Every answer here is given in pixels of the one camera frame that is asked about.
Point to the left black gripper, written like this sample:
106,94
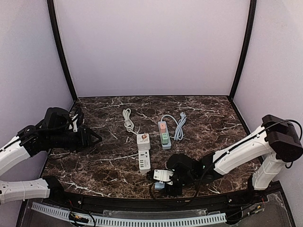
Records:
84,143

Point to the black front frame rail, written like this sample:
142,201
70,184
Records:
95,204

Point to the black frame post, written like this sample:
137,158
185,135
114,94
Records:
60,50
244,49

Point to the pink plug adapter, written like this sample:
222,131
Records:
162,126

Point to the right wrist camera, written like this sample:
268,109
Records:
180,162

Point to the blue plug adapter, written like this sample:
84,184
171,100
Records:
159,186

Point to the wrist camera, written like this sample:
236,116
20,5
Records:
180,162
55,117

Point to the blue-grey power strip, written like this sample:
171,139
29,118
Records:
165,147

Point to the right black frame post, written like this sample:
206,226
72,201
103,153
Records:
244,49

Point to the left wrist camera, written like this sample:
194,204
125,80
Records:
55,117

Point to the white power strip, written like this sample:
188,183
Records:
144,161

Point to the white slotted cable duct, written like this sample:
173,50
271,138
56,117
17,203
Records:
110,218

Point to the white cube socket adapter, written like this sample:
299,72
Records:
143,141

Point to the left black frame post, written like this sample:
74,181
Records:
60,50

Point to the green plug adapter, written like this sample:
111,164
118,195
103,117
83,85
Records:
165,138

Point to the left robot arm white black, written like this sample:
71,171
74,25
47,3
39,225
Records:
29,142

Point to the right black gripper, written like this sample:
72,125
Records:
175,192

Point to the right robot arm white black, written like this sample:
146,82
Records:
275,138

